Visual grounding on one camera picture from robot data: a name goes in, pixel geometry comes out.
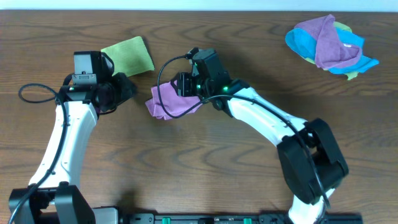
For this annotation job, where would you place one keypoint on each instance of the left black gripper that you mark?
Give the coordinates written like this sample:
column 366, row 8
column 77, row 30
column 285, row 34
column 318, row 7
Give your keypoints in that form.
column 125, row 88

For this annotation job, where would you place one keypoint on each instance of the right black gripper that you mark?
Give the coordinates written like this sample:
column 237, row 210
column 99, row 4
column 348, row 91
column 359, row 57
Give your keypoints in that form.
column 183, row 88

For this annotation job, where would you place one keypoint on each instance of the purple cloth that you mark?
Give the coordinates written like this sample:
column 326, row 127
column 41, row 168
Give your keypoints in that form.
column 330, row 51
column 173, row 103

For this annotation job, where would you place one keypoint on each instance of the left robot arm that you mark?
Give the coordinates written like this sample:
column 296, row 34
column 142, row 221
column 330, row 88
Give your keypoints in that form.
column 53, row 194

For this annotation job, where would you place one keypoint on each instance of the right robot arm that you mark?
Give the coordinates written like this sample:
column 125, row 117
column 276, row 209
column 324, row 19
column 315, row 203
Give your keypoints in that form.
column 311, row 160

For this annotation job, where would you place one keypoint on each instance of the folded green cloth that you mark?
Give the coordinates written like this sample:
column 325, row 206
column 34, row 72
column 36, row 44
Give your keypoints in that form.
column 130, row 57

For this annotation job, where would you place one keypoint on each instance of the blue cloth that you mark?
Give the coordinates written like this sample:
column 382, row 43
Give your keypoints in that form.
column 304, row 45

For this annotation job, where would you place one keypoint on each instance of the yellow-green cloth under pile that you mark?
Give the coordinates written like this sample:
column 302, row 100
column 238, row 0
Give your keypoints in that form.
column 343, row 27

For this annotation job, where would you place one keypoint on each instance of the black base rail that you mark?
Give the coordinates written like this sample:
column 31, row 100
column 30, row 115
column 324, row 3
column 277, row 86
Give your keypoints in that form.
column 149, row 218

